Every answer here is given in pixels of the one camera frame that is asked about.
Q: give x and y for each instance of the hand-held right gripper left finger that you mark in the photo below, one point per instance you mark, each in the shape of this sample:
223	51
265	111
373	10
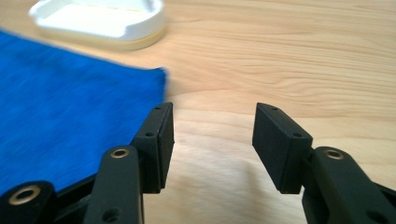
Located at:
154	146

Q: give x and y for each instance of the blue cloth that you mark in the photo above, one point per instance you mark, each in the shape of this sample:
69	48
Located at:
71	121

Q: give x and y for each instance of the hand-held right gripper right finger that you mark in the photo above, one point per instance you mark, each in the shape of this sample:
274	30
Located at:
280	149

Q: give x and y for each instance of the white plastic tray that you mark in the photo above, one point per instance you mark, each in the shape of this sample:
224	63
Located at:
102	21

